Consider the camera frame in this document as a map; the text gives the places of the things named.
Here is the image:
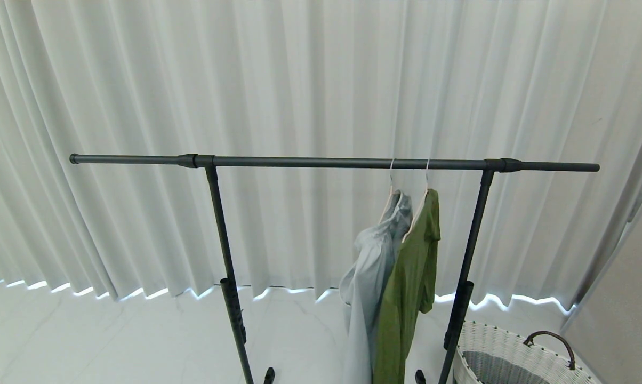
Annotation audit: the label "pink clothes hanger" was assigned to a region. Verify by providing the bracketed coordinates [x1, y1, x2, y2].
[379, 158, 403, 225]
[401, 158, 431, 244]

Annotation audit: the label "pale grey shorts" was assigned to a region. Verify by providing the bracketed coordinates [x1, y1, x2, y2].
[339, 190, 413, 384]

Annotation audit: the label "green long-sleeved shirt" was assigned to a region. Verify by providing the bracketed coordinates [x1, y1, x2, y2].
[373, 188, 442, 384]

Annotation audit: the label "black clothes rack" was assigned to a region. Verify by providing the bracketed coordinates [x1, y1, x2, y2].
[69, 154, 600, 384]

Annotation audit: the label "white laundry basket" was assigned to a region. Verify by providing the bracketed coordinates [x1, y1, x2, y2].
[452, 320, 601, 384]

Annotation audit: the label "white curtain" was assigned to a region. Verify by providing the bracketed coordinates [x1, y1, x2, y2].
[0, 0, 642, 315]

